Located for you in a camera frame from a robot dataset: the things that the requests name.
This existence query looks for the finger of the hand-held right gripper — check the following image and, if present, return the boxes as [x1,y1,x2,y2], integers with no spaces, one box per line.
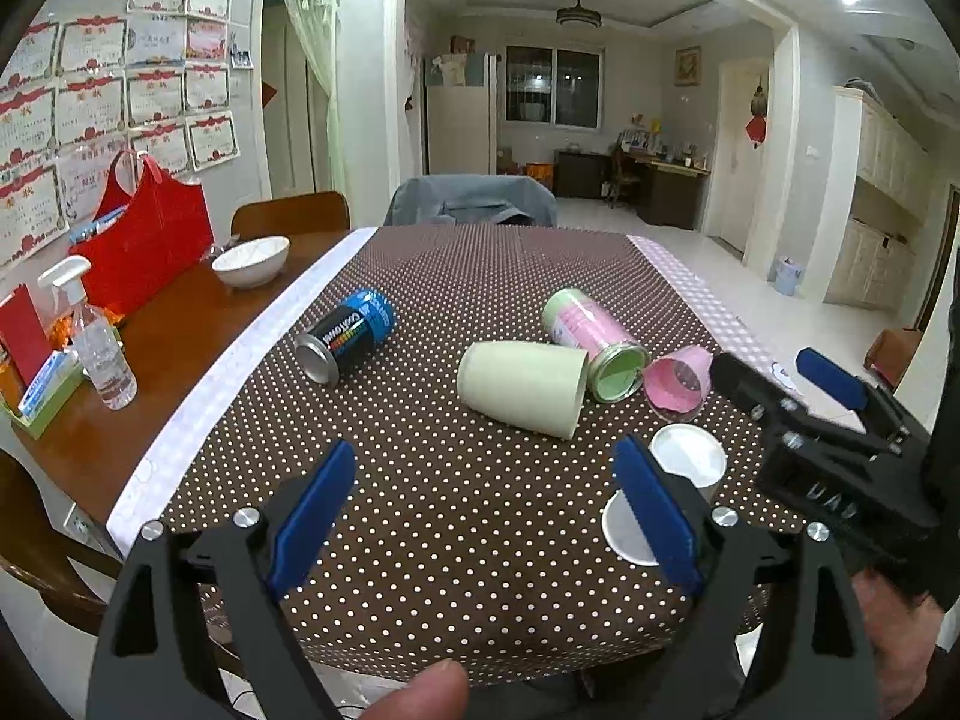
[796,347,932,458]
[709,350,811,429]

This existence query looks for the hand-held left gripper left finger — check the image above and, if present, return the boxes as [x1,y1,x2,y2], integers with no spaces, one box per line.
[86,439,358,720]

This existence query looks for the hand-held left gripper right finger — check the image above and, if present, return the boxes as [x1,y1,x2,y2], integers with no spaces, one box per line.
[611,436,883,720]

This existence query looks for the cream cup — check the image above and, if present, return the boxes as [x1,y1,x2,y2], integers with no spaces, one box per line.
[457,340,590,440]

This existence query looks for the white paper cup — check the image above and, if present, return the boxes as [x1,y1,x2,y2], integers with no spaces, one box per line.
[648,424,729,505]

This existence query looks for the green and pink cup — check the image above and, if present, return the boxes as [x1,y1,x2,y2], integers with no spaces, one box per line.
[541,288,650,403]

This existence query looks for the person's right hand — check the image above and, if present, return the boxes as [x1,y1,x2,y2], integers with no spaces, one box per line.
[851,568,947,720]

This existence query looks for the person's left hand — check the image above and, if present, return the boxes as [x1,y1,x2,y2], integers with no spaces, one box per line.
[407,658,471,720]

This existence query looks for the white round lid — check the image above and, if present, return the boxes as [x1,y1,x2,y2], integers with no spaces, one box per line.
[601,491,661,568]

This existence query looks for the wooden stool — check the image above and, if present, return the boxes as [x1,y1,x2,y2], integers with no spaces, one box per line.
[862,328,924,392]

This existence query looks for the brown polka dot tablecloth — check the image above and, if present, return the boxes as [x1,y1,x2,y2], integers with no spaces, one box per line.
[107,223,815,685]

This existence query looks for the black and blue can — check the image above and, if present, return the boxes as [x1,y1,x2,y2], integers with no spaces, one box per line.
[293,289,397,390]

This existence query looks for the dark wooden desk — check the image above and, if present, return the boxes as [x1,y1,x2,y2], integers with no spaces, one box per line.
[554,148,713,231]

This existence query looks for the wooden dining table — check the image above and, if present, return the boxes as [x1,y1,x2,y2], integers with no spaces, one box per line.
[0,229,355,550]

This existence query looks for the white door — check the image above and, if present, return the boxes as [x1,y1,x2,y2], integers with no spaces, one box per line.
[718,60,771,254]

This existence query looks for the white power strip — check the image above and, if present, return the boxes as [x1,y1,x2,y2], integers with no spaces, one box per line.
[63,503,114,551]

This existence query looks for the dark desk chair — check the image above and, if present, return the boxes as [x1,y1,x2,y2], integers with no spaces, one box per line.
[605,145,643,209]

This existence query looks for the white bowl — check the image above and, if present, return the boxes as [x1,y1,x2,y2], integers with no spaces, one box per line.
[211,235,291,290]

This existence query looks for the clear spray bottle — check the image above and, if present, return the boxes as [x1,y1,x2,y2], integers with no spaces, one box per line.
[37,255,139,412]

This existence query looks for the red hanging ornament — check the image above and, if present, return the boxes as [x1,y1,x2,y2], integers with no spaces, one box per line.
[745,75,770,148]

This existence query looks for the wooden chair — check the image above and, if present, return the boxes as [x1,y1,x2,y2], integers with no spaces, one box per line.
[0,448,115,638]
[229,191,352,239]

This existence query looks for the green tissue box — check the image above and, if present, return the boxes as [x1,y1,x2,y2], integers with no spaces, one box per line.
[0,349,86,440]

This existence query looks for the orange snack packet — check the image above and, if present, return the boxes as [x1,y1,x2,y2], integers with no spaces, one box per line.
[47,306,122,350]

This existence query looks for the red bag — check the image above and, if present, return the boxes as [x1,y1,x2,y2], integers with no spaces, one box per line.
[70,152,215,317]

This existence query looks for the grey covered chair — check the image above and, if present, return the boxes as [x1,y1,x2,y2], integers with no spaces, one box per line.
[383,173,560,228]

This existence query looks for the red envelope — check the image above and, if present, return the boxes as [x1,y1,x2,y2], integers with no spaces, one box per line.
[0,284,54,389]

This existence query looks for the blue and white packet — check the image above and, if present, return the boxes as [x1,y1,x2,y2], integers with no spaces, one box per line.
[68,209,126,245]

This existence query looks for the window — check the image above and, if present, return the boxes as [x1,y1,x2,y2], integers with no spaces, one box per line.
[505,45,604,128]

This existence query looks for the beige refrigerator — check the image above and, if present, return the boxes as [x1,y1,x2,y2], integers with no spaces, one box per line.
[424,52,500,178]

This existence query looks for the light green curtain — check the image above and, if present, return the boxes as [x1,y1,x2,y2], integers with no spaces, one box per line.
[265,0,344,194]

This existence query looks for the cream wall cabinet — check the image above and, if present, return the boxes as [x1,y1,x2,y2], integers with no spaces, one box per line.
[824,84,936,314]

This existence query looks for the wall of award certificates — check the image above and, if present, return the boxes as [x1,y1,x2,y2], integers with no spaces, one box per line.
[0,0,242,265]

